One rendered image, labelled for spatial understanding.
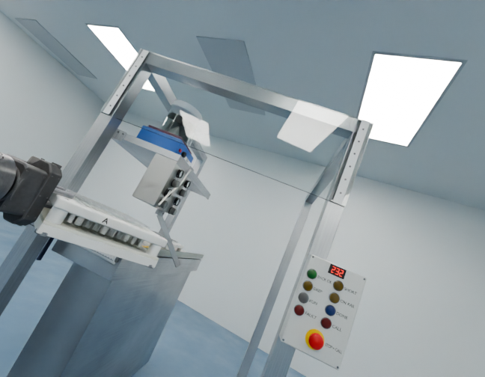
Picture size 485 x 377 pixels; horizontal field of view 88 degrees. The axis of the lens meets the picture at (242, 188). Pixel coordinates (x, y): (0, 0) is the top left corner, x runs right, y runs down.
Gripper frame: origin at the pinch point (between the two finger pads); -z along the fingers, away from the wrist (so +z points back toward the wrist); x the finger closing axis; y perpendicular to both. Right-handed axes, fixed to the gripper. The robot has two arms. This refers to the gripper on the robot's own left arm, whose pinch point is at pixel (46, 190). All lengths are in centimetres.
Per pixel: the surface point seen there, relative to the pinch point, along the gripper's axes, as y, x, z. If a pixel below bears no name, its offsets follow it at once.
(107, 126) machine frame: -43, -29, -5
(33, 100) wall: -536, -99, 101
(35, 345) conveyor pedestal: -51, 61, -23
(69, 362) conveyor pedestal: -41, 61, -35
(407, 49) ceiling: -14, -184, -144
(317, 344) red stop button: 33, 10, -70
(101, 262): -34.8, 20.6, -26.6
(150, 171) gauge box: -31.0, -18.9, -26.2
